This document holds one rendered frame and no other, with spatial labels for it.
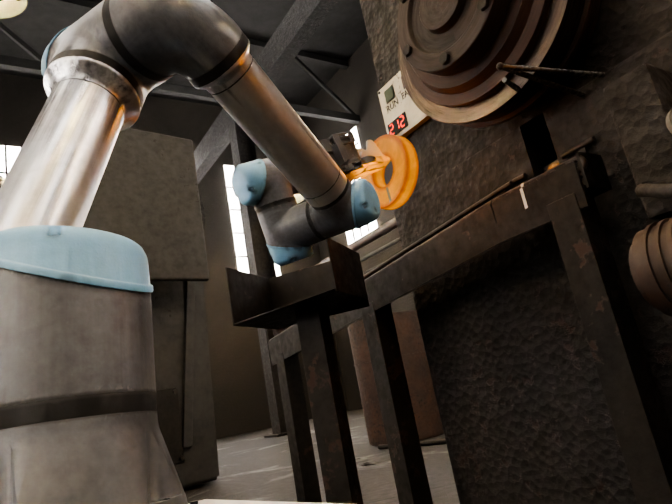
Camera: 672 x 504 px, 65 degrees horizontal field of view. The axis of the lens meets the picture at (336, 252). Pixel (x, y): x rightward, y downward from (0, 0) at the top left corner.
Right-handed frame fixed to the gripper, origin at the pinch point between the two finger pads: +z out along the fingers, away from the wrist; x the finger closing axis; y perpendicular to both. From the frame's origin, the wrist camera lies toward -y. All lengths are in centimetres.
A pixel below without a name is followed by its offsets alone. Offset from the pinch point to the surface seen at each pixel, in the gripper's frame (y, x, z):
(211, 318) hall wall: 85, 978, 357
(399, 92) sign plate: 25.8, 17.3, 35.8
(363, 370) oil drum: -66, 241, 142
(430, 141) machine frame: 7.7, 12.8, 32.9
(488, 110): 0.3, -17.8, 15.2
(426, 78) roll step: 14.7, -7.8, 15.3
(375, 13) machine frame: 55, 21, 46
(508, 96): 0.2, -23.0, 15.2
